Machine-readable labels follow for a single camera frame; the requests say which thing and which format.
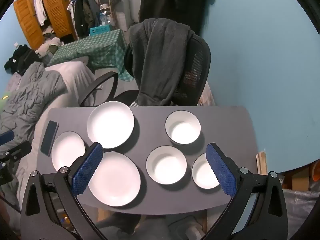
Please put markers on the black clothes pile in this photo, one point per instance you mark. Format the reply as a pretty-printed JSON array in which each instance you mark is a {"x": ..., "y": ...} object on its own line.
[{"x": 20, "y": 58}]

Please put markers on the small white plate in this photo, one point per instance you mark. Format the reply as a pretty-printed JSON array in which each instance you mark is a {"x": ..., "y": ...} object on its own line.
[{"x": 66, "y": 150}]

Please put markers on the light grey bed sheet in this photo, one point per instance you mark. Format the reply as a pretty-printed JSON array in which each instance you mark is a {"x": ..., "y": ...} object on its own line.
[{"x": 75, "y": 80}]

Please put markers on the green pillow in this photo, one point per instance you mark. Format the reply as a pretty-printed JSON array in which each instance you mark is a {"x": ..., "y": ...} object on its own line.
[{"x": 3, "y": 102}]

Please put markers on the grey plastic tarp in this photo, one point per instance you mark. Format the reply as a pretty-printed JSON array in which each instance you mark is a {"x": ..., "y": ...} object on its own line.
[{"x": 297, "y": 210}]

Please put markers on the black mesh office chair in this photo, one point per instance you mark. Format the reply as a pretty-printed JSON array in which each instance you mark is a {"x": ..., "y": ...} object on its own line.
[{"x": 197, "y": 62}]

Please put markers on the large white plate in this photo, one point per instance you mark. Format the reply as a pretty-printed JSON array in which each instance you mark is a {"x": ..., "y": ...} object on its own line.
[
  {"x": 110, "y": 125},
  {"x": 117, "y": 180}
]

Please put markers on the wooden louvred wardrobe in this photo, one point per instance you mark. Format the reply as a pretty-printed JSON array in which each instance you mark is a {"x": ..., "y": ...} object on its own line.
[{"x": 56, "y": 12}]

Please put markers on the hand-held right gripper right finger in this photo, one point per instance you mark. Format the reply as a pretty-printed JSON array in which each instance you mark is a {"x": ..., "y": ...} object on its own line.
[{"x": 221, "y": 171}]

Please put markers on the grey quilted duvet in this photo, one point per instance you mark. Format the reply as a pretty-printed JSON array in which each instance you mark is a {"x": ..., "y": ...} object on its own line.
[{"x": 30, "y": 95}]

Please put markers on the black smartphone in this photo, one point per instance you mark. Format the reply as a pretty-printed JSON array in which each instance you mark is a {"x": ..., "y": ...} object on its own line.
[{"x": 49, "y": 138}]

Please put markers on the dark grey hoodie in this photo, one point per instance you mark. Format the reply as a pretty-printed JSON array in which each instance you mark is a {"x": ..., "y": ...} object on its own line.
[{"x": 160, "y": 55}]

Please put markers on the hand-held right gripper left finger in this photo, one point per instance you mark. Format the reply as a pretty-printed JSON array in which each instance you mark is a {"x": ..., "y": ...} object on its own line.
[{"x": 87, "y": 171}]

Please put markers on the white hanging shirt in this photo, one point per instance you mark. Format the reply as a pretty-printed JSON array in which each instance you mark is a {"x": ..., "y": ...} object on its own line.
[{"x": 40, "y": 7}]

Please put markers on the cardboard box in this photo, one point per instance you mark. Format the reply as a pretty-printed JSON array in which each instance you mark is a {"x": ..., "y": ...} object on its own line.
[{"x": 298, "y": 180}]

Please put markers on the blue plastic crate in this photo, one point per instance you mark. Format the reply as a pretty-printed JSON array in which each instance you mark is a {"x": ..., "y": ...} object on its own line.
[{"x": 100, "y": 30}]

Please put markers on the grey clothes pile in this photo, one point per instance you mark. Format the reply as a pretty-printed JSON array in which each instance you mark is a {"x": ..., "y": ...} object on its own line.
[{"x": 48, "y": 45}]

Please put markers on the wooden board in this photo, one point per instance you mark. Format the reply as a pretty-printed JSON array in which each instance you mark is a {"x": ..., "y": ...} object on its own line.
[{"x": 261, "y": 163}]

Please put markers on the white bowl with dark rim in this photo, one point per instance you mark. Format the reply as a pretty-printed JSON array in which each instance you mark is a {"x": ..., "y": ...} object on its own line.
[
  {"x": 202, "y": 175},
  {"x": 183, "y": 128},
  {"x": 166, "y": 166}
]

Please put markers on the dark hanging jackets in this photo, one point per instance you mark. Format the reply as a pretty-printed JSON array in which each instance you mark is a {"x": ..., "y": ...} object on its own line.
[{"x": 85, "y": 12}]

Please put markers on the black hanging coat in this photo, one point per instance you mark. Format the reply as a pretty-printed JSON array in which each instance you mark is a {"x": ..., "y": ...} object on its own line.
[{"x": 175, "y": 0}]

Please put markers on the green checked tablecloth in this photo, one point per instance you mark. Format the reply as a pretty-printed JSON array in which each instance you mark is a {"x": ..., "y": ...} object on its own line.
[{"x": 92, "y": 52}]

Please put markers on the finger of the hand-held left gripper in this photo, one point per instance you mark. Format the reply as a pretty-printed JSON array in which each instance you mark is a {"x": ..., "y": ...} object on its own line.
[
  {"x": 18, "y": 150},
  {"x": 6, "y": 136}
]

